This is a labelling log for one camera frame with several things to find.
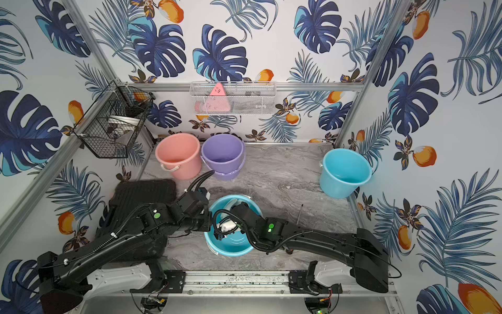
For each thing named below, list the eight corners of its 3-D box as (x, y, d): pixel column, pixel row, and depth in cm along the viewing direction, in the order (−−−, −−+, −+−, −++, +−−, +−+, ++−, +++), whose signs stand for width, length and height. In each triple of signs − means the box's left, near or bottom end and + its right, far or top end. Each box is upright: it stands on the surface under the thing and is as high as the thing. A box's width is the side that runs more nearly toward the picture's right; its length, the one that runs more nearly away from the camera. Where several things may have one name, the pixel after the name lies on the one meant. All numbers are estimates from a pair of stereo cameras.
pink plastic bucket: (160, 185, 103) (148, 165, 90) (172, 153, 117) (162, 133, 104) (201, 185, 103) (194, 165, 90) (208, 153, 117) (202, 133, 104)
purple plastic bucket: (205, 184, 105) (198, 162, 91) (210, 156, 118) (205, 133, 104) (244, 184, 105) (243, 162, 91) (245, 156, 118) (244, 133, 104)
